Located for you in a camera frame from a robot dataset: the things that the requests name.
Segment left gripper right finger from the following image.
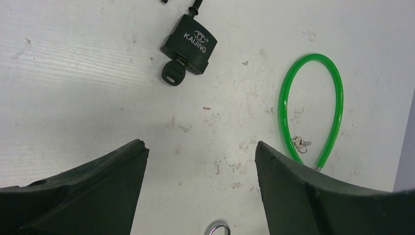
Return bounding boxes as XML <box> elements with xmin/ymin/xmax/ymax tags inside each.
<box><xmin>255</xmin><ymin>141</ymin><xmax>415</xmax><ymax>235</ymax></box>

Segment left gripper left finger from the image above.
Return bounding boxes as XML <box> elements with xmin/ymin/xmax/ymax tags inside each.
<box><xmin>0</xmin><ymin>140</ymin><xmax>149</xmax><ymax>235</ymax></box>

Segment brass padlock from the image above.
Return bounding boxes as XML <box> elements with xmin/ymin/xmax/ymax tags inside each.
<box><xmin>204</xmin><ymin>219</ymin><xmax>231</xmax><ymax>235</ymax></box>

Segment black-headed key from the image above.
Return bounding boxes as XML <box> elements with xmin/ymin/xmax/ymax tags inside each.
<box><xmin>161</xmin><ymin>60</ymin><xmax>186</xmax><ymax>86</ymax></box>

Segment black padlock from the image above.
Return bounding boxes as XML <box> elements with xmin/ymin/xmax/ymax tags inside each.
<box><xmin>161</xmin><ymin>0</ymin><xmax>217</xmax><ymax>75</ymax></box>

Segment cable lock keys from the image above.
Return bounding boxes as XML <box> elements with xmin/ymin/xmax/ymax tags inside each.
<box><xmin>292</xmin><ymin>136</ymin><xmax>312</xmax><ymax>154</ymax></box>

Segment green cable lock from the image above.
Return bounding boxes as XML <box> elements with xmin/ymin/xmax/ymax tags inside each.
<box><xmin>277</xmin><ymin>53</ymin><xmax>344</xmax><ymax>172</ymax></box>

